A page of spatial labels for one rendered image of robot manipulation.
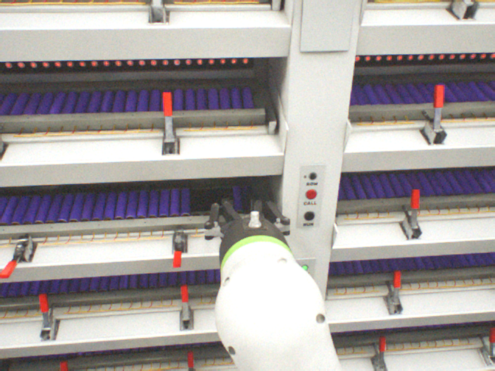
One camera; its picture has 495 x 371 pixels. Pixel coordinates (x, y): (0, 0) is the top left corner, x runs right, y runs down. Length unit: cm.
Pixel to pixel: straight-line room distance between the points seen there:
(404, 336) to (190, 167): 70
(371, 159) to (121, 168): 40
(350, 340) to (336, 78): 66
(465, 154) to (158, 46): 52
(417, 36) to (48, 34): 50
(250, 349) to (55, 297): 61
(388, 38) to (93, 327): 74
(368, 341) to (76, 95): 84
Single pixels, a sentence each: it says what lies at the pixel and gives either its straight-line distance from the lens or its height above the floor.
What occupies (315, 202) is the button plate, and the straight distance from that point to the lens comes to 69.
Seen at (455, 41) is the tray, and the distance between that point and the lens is 69.
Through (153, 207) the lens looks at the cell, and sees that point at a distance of 78.
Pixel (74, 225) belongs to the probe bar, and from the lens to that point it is 79.
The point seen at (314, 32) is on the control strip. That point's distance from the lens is 60.
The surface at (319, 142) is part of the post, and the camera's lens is 65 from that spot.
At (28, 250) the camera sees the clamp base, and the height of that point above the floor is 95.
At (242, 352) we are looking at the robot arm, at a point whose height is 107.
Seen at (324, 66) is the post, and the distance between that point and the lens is 61.
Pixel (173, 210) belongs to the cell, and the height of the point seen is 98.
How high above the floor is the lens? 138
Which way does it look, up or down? 28 degrees down
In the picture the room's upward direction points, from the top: straight up
